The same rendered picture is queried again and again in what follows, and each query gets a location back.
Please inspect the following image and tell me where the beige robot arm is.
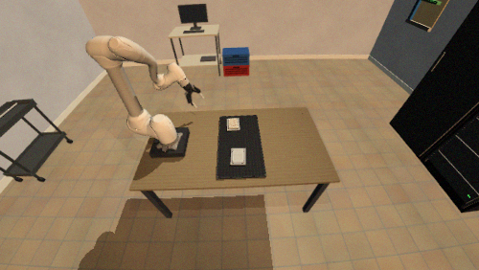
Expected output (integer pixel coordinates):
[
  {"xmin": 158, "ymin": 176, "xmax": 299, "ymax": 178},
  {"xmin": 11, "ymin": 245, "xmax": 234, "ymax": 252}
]
[{"xmin": 85, "ymin": 35, "xmax": 189, "ymax": 152}]

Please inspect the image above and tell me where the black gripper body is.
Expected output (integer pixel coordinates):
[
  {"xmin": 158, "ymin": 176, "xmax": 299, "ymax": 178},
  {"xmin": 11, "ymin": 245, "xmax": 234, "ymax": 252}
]
[{"xmin": 183, "ymin": 83, "xmax": 193, "ymax": 94}]

